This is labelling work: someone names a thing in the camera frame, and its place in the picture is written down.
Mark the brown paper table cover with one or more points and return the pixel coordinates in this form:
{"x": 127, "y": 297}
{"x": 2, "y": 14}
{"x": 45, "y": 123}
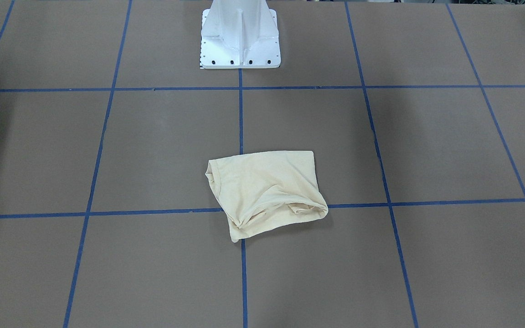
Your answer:
{"x": 415, "y": 114}

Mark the beige printed t-shirt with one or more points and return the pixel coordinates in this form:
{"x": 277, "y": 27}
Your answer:
{"x": 263, "y": 191}

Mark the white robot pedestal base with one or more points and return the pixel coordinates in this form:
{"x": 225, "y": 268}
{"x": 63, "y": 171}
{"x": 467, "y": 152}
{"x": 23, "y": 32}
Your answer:
{"x": 239, "y": 34}

